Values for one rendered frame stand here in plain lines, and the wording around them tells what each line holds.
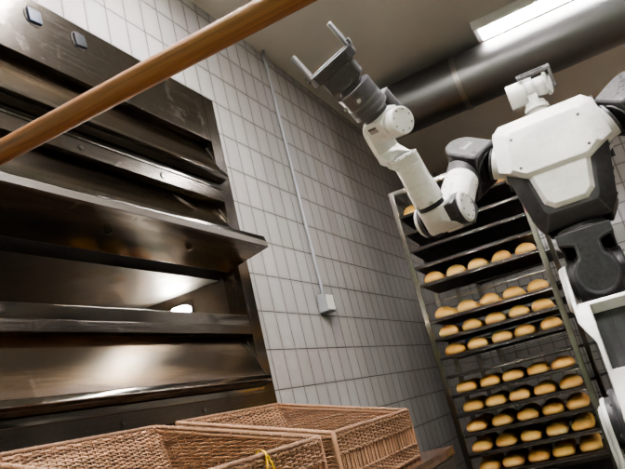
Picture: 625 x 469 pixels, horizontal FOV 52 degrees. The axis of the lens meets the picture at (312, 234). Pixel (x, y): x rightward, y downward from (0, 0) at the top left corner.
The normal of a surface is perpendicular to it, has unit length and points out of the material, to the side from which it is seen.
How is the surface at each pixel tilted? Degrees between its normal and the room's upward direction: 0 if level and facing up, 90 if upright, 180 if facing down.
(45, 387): 70
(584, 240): 90
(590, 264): 90
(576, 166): 90
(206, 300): 90
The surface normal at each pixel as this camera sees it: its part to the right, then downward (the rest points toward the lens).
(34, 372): 0.73, -0.62
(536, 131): -0.44, -0.15
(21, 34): 0.86, -0.33
